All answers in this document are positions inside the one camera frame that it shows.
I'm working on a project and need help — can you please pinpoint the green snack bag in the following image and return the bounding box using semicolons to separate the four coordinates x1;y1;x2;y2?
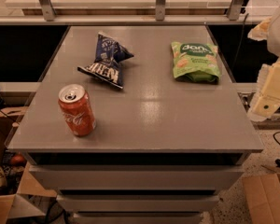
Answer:
171;41;221;83

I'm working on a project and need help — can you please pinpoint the blue chip bag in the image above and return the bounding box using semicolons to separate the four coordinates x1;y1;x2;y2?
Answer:
77;32;133;89

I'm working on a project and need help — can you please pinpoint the metal railing frame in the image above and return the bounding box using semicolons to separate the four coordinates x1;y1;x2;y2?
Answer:
0;0;280;26

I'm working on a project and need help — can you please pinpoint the cardboard box right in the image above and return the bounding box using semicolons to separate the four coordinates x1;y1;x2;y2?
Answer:
242;165;280;224

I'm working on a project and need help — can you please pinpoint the cardboard box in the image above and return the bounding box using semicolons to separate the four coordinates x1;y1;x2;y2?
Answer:
242;165;280;224
0;106;57;224

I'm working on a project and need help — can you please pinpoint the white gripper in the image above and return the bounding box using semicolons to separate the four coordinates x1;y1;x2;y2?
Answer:
247;7;280;122

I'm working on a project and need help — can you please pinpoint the cardboard box left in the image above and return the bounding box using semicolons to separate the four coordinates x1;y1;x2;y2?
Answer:
0;106;57;224

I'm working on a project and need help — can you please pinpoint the red coke can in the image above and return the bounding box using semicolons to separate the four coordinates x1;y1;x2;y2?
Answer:
58;84;96;136

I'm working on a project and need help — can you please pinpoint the grey drawer cabinet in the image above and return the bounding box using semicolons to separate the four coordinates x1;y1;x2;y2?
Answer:
9;26;263;224

